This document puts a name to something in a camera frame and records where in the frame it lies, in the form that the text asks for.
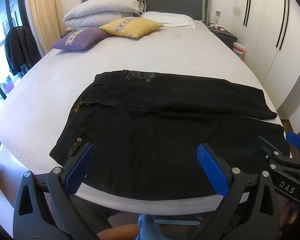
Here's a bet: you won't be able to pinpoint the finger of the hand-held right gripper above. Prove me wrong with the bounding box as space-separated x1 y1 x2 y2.
286 131 300 163
254 136 300 173

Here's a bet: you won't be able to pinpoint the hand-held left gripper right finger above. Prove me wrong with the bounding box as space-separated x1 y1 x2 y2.
197 144 283 240

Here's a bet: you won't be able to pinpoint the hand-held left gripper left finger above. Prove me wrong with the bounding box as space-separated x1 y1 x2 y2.
13 142 100 240

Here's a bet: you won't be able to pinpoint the black pants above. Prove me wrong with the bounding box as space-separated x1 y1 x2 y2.
49 69 290 202

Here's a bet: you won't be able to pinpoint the person's right hand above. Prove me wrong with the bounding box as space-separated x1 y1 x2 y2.
281 201 300 233

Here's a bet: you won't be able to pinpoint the person's left hand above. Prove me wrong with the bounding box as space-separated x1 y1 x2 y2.
97 224 140 240

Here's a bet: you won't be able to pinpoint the white striped waste bin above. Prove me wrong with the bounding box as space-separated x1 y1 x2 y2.
232 42 245 60

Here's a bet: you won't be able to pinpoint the dark grey nightstand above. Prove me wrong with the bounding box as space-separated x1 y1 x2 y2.
207 26 238 47

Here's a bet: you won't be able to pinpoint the white wardrobe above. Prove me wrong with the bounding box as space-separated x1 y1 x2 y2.
227 0 300 110

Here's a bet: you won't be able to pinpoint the bed with white sheet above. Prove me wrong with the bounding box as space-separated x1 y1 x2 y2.
0 15 293 217

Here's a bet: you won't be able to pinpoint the purple cushion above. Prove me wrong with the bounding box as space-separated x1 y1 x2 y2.
51 28 110 52

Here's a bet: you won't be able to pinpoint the black hanging jacket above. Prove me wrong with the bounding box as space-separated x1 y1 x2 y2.
4 26 42 77

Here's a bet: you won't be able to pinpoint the yellow cushion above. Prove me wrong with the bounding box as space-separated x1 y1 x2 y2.
99 17 165 39

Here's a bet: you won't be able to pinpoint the white pillow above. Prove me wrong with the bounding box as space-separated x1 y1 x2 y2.
142 11 196 29

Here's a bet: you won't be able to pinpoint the cream curtain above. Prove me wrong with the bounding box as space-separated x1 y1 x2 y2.
27 0 65 53

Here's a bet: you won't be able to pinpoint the folded grey duvet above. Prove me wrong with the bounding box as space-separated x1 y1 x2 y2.
63 0 145 28

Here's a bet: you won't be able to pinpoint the white charging cable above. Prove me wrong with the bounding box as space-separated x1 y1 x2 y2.
207 24 225 34

